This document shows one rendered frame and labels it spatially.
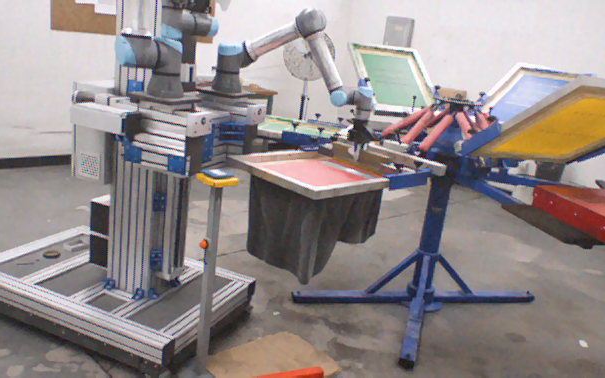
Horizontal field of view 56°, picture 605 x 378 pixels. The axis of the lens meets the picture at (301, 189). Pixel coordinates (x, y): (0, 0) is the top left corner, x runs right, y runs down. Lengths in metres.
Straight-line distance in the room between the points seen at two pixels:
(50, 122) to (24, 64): 0.59
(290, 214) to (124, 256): 0.91
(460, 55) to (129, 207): 5.27
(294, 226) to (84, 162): 1.07
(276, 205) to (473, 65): 4.99
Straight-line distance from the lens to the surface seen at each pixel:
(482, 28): 7.24
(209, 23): 2.19
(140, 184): 2.78
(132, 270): 2.95
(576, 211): 2.32
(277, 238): 2.61
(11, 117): 5.94
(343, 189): 2.37
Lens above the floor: 1.58
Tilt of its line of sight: 15 degrees down
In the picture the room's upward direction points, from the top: 7 degrees clockwise
